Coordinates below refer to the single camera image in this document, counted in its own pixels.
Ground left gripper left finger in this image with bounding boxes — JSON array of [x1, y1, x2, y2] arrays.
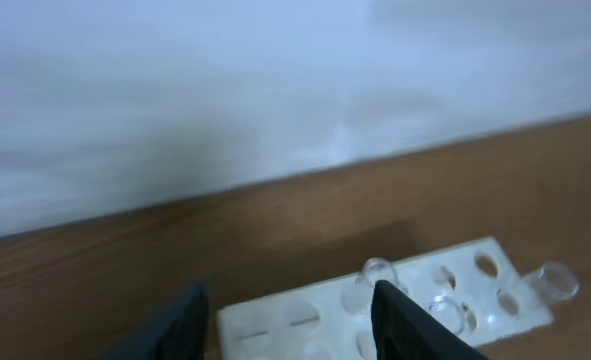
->
[[94, 280, 211, 360]]

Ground clear test tube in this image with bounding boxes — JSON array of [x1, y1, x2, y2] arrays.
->
[[359, 257, 401, 296], [427, 295, 469, 336], [522, 261, 581, 306]]

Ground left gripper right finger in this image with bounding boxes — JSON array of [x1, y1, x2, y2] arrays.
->
[[369, 279, 491, 360]]

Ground white test tube rack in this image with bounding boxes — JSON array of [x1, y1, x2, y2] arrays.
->
[[216, 236, 556, 360]]

